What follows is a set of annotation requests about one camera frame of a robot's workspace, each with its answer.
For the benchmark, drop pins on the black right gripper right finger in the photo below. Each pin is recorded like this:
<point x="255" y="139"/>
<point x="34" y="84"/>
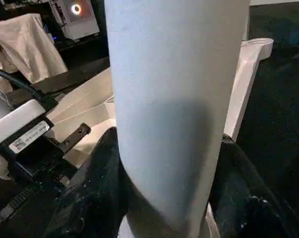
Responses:
<point x="238" y="188"/>

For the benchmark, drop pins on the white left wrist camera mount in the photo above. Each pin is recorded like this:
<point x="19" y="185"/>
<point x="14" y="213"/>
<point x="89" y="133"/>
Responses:
<point x="15" y="119"/>

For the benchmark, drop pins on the white plastic table leg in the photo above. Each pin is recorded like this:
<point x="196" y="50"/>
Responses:
<point x="176" y="74"/>

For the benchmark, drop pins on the black mat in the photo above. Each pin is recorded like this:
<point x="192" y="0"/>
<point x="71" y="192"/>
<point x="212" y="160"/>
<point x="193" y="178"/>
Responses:
<point x="283" y="111"/>

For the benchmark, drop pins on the white computer case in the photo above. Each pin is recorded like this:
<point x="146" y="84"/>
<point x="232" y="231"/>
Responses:
<point x="76" y="15"/>

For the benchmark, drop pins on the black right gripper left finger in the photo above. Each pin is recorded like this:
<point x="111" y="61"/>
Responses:
<point x="95" y="188"/>

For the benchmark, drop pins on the white plastic table top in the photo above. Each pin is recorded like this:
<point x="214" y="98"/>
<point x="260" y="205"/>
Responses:
<point x="248" y="74"/>

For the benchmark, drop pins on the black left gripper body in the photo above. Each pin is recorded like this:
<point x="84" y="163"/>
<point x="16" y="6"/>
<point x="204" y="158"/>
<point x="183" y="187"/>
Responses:
<point x="35" y="161"/>

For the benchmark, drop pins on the beige cloth cover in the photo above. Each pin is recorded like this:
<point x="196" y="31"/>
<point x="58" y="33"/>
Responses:
<point x="23" y="49"/>

